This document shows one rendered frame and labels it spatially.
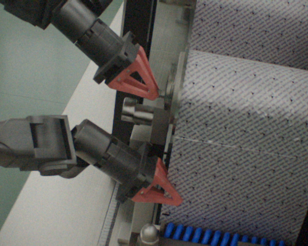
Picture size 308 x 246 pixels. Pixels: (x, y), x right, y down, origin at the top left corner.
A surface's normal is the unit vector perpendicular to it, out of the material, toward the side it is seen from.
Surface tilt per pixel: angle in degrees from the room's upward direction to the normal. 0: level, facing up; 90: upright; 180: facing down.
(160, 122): 90
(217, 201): 91
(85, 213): 0
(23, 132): 39
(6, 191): 0
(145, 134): 0
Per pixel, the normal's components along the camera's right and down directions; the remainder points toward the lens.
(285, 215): -0.11, 0.50
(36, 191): 0.13, -0.86
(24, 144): 0.58, -0.40
